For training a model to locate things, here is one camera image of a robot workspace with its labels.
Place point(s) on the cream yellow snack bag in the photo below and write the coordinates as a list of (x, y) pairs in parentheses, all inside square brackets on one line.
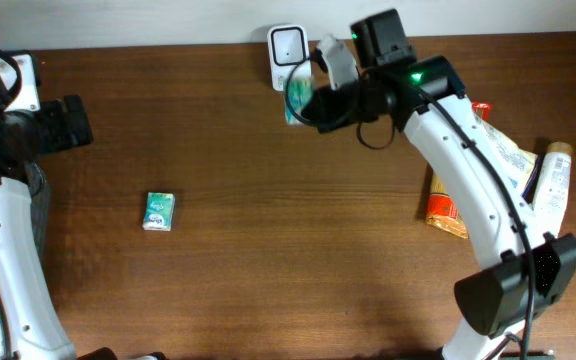
[(518, 164)]

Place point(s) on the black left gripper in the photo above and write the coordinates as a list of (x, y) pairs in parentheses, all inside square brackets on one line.
[(60, 113)]

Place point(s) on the orange spaghetti packet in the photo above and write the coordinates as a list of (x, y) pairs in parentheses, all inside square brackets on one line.
[(441, 212)]

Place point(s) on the white cream tube gold cap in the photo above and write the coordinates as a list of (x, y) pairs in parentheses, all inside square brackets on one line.
[(552, 190)]

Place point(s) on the grey plastic mesh basket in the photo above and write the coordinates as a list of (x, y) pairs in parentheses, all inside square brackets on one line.
[(35, 210)]

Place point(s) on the teal tissue pack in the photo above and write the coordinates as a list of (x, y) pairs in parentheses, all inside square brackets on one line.
[(300, 92), (159, 211)]

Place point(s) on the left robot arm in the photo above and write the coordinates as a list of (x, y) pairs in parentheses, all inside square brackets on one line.
[(29, 325)]

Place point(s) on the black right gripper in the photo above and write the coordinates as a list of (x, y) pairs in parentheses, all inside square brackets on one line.
[(328, 121)]

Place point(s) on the white barcode scanner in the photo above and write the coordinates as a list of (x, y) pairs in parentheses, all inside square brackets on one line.
[(287, 46)]

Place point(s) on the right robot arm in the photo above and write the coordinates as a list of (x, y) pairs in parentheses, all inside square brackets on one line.
[(523, 268)]

